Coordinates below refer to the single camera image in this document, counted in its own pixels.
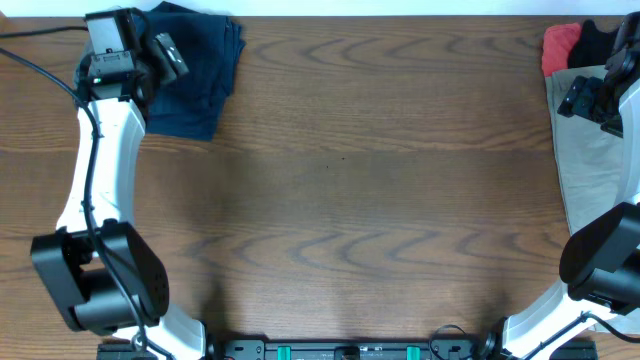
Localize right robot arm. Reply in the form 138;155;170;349
469;12;639;360

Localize black garment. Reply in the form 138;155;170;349
568;19;618;68

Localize navy blue shorts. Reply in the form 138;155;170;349
145;1;246;141

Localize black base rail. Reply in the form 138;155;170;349
96;340;599;360

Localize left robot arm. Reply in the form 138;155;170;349
30;8;207;359

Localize beige khaki shorts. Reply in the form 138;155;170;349
544;64;640;335

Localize red garment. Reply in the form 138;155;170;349
541;23;582;77

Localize folded grey shorts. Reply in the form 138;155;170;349
73;54;91;104

